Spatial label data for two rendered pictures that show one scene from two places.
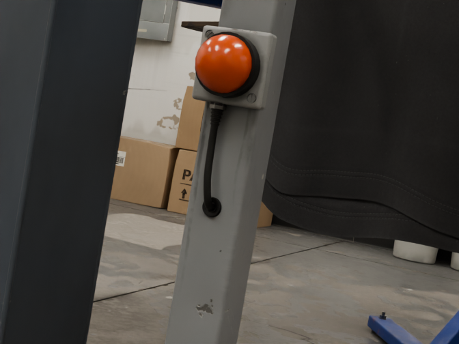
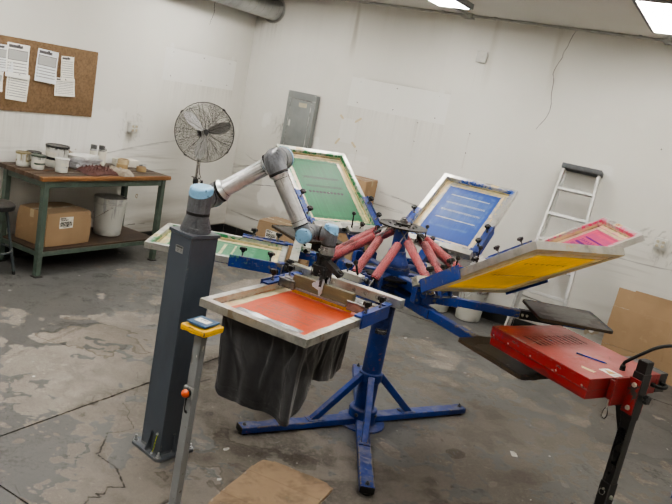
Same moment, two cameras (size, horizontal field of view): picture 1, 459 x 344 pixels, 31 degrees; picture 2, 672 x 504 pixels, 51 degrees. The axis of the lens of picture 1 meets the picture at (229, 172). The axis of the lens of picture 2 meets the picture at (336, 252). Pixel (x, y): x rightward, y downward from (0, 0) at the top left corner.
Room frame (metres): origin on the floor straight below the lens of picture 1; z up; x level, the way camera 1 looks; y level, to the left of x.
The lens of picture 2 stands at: (-2.16, -0.76, 2.00)
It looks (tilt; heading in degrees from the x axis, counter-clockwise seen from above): 13 degrees down; 6
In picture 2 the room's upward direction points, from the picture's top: 11 degrees clockwise
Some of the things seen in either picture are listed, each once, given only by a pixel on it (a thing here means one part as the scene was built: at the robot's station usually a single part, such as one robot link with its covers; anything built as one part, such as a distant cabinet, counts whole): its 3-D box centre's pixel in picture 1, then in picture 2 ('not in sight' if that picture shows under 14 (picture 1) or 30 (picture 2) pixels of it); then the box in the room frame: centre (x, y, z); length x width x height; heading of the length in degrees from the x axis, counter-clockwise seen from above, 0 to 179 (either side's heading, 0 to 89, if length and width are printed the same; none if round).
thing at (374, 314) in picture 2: not in sight; (371, 315); (1.18, -0.67, 0.98); 0.30 x 0.05 x 0.07; 158
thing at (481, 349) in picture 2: not in sight; (458, 328); (1.51, -1.13, 0.91); 1.34 x 0.40 x 0.08; 38
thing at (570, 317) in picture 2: not in sight; (495, 307); (2.13, -1.38, 0.91); 1.34 x 0.40 x 0.08; 98
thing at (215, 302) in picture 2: not in sight; (299, 307); (1.06, -0.32, 0.97); 0.79 x 0.58 x 0.04; 158
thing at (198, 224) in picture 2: not in sight; (196, 221); (1.18, 0.28, 1.25); 0.15 x 0.15 x 0.10
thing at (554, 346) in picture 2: not in sight; (573, 360); (0.92, -1.59, 1.06); 0.61 x 0.46 x 0.12; 38
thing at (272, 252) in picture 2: not in sight; (247, 237); (1.91, 0.18, 1.05); 1.08 x 0.61 x 0.23; 98
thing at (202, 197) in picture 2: not in sight; (200, 198); (1.18, 0.28, 1.37); 0.13 x 0.12 x 0.14; 176
